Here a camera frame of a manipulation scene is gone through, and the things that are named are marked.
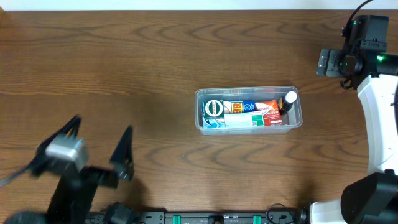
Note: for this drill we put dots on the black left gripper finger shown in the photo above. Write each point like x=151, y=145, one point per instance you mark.
x=70, y=129
x=122, y=158

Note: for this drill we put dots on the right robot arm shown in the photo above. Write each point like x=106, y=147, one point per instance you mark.
x=364, y=65

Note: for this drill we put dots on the clear plastic container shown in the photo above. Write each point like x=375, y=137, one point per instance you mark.
x=292, y=119

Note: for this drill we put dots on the white green Panadol box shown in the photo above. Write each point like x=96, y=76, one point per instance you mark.
x=244, y=120

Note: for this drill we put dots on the black bottle white cap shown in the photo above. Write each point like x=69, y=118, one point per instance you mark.
x=286, y=102

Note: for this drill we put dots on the blue Kool Fever box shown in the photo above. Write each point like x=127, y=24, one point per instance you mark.
x=230, y=107

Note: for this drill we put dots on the red Panadol box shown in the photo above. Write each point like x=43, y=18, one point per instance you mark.
x=270, y=112

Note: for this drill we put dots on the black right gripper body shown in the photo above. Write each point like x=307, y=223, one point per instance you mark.
x=327, y=62

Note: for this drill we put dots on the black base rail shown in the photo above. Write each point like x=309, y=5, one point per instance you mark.
x=272, y=216

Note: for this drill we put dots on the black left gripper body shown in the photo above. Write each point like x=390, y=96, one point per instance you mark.
x=94, y=173

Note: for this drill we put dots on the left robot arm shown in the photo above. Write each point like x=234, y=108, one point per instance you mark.
x=71, y=201

